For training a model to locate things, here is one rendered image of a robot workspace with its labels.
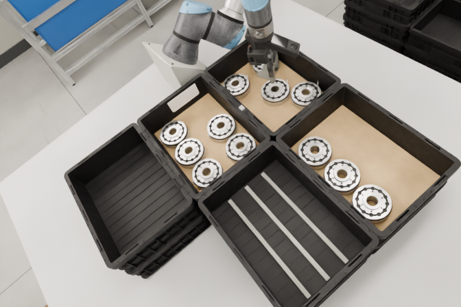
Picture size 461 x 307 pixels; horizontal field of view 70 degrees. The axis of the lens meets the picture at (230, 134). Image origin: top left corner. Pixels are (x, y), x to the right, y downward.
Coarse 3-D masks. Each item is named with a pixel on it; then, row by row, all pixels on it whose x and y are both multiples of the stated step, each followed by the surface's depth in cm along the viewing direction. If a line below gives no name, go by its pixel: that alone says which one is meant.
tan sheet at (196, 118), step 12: (204, 96) 129; (192, 108) 127; (204, 108) 126; (216, 108) 124; (180, 120) 125; (192, 120) 124; (204, 120) 123; (156, 132) 125; (192, 132) 121; (204, 132) 120; (240, 132) 116; (204, 144) 117; (216, 144) 116; (216, 156) 114; (180, 168) 115; (192, 168) 114; (228, 168) 110
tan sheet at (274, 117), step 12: (240, 72) 131; (252, 72) 129; (276, 72) 127; (288, 72) 125; (252, 84) 126; (288, 84) 122; (252, 96) 123; (252, 108) 121; (264, 108) 119; (276, 108) 118; (288, 108) 117; (264, 120) 117; (276, 120) 116; (288, 120) 115
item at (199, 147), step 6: (192, 138) 116; (180, 144) 116; (186, 144) 115; (192, 144) 115; (198, 144) 114; (180, 150) 114; (198, 150) 113; (180, 156) 113; (192, 156) 112; (198, 156) 112; (180, 162) 112; (186, 162) 111; (192, 162) 111
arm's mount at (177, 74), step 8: (152, 48) 134; (160, 48) 138; (152, 56) 140; (160, 56) 130; (160, 64) 139; (168, 64) 126; (176, 64) 129; (184, 64) 133; (200, 64) 142; (168, 72) 136; (176, 72) 129; (184, 72) 132; (192, 72) 134; (200, 72) 138; (168, 80) 150; (176, 80) 134; (184, 80) 134; (176, 88) 148
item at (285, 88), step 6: (264, 84) 121; (270, 84) 120; (282, 84) 119; (264, 90) 120; (282, 90) 118; (288, 90) 117; (264, 96) 118; (270, 96) 118; (276, 96) 117; (282, 96) 116
